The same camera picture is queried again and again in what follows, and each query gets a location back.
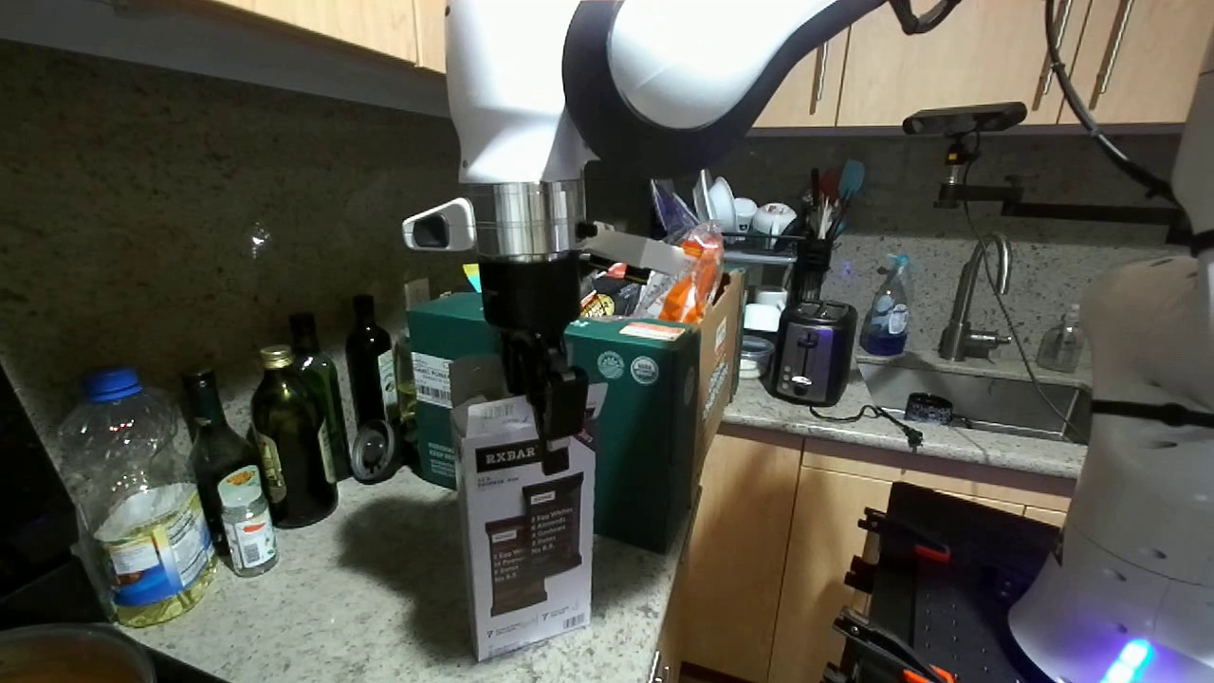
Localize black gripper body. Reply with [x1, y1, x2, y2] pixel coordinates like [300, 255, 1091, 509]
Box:
[477, 255, 589, 353]

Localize tall white printed box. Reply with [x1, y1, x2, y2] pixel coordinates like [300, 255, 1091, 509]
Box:
[452, 382, 605, 664]

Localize green cardboard produce box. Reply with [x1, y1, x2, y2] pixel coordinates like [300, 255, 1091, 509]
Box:
[402, 266, 749, 557]

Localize dark wine bottle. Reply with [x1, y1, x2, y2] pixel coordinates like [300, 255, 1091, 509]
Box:
[340, 293, 406, 489]

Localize orange plastic bread bag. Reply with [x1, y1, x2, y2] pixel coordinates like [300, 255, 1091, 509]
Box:
[653, 223, 727, 328]

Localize slim dark glass bottle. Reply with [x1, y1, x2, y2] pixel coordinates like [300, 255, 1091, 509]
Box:
[286, 310, 355, 487]

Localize white cups on rack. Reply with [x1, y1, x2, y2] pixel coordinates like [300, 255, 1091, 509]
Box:
[691, 169, 799, 247]

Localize olive oil bottle gold cap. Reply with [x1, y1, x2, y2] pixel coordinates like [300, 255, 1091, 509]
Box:
[248, 342, 340, 530]

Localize black toaster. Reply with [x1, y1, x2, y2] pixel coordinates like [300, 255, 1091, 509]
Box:
[768, 295, 861, 410]

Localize wooden lower cabinet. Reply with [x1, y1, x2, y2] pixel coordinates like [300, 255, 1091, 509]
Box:
[659, 420, 1081, 683]

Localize black utensil holder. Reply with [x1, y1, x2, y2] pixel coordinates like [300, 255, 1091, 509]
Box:
[787, 161, 874, 308]

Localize dark bottle white label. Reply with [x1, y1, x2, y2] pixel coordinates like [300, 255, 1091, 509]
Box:
[177, 363, 280, 581]

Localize blue spray bottle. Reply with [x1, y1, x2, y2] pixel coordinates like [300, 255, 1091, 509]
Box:
[859, 251, 914, 363]

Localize large clear blue-capped bottle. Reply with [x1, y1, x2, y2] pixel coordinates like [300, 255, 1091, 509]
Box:
[53, 363, 219, 635]

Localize metal sink faucet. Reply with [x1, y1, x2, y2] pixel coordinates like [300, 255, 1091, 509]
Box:
[933, 233, 1043, 382]

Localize black cart orange clamps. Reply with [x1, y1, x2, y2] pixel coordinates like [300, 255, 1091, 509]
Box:
[823, 478, 1067, 683]

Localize steel kitchen sink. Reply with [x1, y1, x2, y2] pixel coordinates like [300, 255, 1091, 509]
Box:
[868, 358, 1097, 447]

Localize clear soap dispenser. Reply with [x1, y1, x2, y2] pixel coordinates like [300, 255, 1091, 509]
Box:
[1033, 301, 1091, 380]

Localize black toaster cable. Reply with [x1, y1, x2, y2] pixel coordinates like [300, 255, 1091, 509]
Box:
[804, 398, 930, 457]

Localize black camera bar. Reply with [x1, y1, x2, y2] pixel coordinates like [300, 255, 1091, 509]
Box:
[898, 100, 1033, 141]

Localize black camera stand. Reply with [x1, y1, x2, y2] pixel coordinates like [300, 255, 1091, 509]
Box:
[930, 131, 1194, 236]

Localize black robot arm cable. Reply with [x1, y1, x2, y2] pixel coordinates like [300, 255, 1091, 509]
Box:
[1040, 0, 1182, 200]

